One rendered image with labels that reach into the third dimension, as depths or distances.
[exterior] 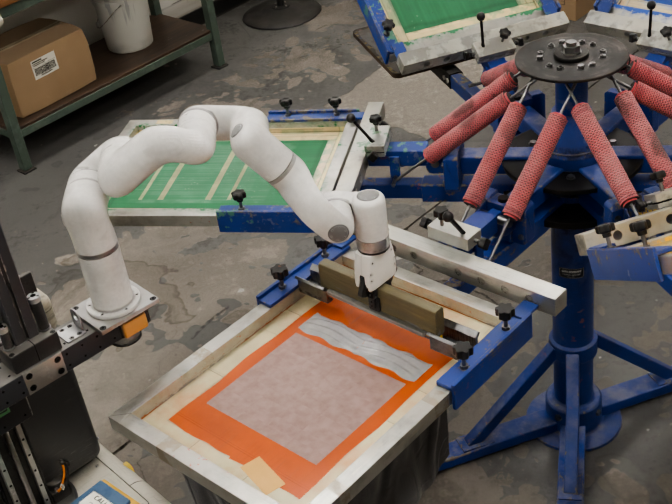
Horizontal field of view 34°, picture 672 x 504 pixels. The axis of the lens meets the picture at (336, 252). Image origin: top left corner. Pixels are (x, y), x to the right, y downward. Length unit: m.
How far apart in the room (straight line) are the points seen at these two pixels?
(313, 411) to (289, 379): 0.13
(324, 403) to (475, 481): 1.20
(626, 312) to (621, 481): 0.85
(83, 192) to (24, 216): 3.03
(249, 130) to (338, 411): 0.64
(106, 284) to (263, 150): 0.48
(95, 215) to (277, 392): 0.57
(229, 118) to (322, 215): 0.29
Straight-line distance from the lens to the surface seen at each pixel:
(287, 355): 2.59
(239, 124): 2.33
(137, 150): 2.32
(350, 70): 6.18
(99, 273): 2.48
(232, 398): 2.51
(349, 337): 2.61
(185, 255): 4.79
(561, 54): 3.00
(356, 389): 2.47
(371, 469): 2.25
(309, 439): 2.37
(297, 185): 2.34
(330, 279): 2.64
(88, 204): 2.38
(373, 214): 2.40
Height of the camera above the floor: 2.58
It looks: 34 degrees down
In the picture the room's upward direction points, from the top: 9 degrees counter-clockwise
